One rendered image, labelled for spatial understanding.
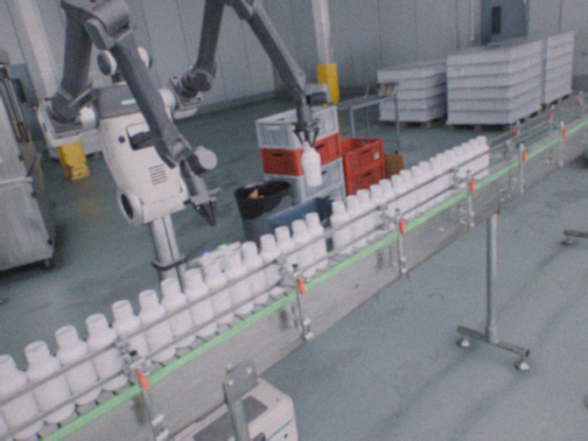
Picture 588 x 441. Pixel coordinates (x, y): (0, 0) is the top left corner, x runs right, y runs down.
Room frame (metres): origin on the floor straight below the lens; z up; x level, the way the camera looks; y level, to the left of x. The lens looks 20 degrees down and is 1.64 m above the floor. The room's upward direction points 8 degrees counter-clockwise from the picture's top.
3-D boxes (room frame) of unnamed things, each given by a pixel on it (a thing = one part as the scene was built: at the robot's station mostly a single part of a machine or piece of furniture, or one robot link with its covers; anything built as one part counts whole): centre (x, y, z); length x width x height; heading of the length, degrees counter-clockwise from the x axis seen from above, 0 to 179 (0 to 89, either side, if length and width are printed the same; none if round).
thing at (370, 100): (6.22, -1.13, 0.49); 1.05 x 0.55 x 0.99; 130
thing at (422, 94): (8.67, -2.68, 0.50); 1.23 x 1.05 x 1.00; 128
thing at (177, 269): (1.68, 0.49, 0.74); 0.11 x 0.11 x 0.40; 40
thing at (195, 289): (1.03, 0.25, 1.08); 0.06 x 0.06 x 0.17
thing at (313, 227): (1.30, -0.06, 1.08); 0.06 x 0.06 x 0.17
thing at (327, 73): (11.49, -1.37, 0.55); 0.40 x 0.40 x 1.10; 40
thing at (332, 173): (3.92, -0.18, 0.55); 0.61 x 0.41 x 0.22; 137
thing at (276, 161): (3.93, -0.18, 0.78); 0.61 x 0.41 x 0.22; 136
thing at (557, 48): (8.63, -4.65, 0.59); 1.25 x 1.03 x 1.17; 131
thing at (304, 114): (1.73, -0.11, 1.39); 0.10 x 0.07 x 0.07; 37
